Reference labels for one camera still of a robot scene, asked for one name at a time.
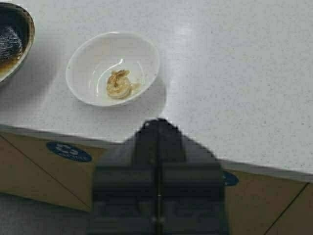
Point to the black frying pan steel rim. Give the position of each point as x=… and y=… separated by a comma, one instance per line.
x=17, y=33

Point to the raw shrimp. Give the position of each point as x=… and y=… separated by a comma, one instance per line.
x=119, y=85

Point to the white ceramic serving bowl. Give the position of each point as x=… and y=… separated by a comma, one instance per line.
x=96, y=61

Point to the right blue recycle sticker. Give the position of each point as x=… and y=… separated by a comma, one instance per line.
x=230, y=179

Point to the left blue recycle sticker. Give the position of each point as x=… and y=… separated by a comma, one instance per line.
x=68, y=151

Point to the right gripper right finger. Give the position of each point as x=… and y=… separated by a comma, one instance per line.
x=191, y=194

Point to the blue recycle sticker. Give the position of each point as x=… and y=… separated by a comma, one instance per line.
x=68, y=151
x=230, y=179

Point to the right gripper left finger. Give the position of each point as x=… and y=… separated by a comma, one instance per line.
x=126, y=186

